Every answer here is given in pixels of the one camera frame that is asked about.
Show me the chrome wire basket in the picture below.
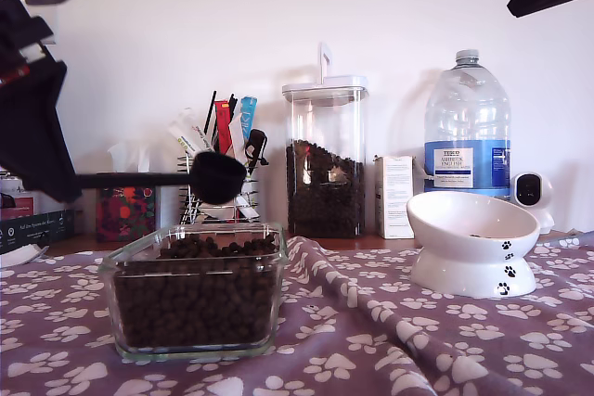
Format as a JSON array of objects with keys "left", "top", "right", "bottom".
[{"left": 177, "top": 154, "right": 259, "bottom": 226}]

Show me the black measuring spoon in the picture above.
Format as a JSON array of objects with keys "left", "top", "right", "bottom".
[{"left": 76, "top": 150, "right": 249, "bottom": 206}]

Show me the square glass food container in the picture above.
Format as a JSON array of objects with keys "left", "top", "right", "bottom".
[{"left": 98, "top": 223, "right": 290, "bottom": 363}]

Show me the plain silver tin can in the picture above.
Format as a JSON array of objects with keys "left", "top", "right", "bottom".
[{"left": 40, "top": 194, "right": 76, "bottom": 214}]

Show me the silver tin can red label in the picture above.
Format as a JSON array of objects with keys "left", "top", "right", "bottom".
[{"left": 0, "top": 172, "right": 44, "bottom": 222}]

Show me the tall clear white-lidded storage jar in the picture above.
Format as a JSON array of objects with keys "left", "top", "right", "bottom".
[{"left": 280, "top": 42, "right": 370, "bottom": 239}]

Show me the white paw print cat bowl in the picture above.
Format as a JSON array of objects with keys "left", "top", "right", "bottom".
[{"left": 406, "top": 191, "right": 542, "bottom": 299}]

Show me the white sachet green print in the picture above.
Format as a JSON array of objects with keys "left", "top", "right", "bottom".
[{"left": 166, "top": 120, "right": 206, "bottom": 157}]

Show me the blue sachet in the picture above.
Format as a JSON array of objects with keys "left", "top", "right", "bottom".
[{"left": 239, "top": 96, "right": 259, "bottom": 138}]

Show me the purple paw print cloth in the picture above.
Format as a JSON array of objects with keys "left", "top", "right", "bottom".
[{"left": 0, "top": 234, "right": 594, "bottom": 396}]

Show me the black clip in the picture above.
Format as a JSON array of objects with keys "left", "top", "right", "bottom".
[{"left": 243, "top": 129, "right": 270, "bottom": 175}]

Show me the white tissue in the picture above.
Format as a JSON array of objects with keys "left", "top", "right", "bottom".
[{"left": 106, "top": 138, "right": 152, "bottom": 175}]

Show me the large clear water bottle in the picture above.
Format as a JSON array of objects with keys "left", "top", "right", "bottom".
[{"left": 423, "top": 48, "right": 512, "bottom": 201}]

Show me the thin black stick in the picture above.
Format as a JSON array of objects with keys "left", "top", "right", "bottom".
[{"left": 201, "top": 90, "right": 218, "bottom": 137}]

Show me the floral tissue box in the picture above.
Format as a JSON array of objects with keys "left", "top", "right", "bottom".
[{"left": 95, "top": 185, "right": 162, "bottom": 244}]

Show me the dark green box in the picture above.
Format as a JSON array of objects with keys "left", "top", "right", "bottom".
[{"left": 0, "top": 209, "right": 76, "bottom": 256}]

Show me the small white round camera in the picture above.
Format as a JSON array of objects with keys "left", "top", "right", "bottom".
[{"left": 509, "top": 172, "right": 556, "bottom": 236}]

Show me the narrow white sachet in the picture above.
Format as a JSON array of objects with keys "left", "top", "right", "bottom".
[{"left": 227, "top": 111, "right": 247, "bottom": 161}]

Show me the small white carton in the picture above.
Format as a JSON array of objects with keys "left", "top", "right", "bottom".
[{"left": 373, "top": 156, "right": 415, "bottom": 240}]

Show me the red sachet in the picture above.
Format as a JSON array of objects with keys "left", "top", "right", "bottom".
[{"left": 213, "top": 95, "right": 238, "bottom": 156}]

